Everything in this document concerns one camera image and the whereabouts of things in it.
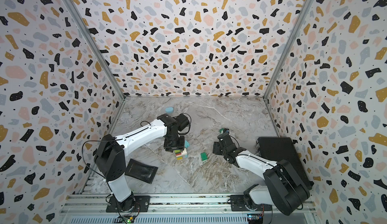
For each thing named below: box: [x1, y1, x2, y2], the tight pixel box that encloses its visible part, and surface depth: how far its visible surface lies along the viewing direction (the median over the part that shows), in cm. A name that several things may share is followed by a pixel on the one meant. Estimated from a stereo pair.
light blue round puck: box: [165, 106, 174, 114], surface depth 115 cm
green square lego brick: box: [200, 152, 209, 161], surface depth 92 cm
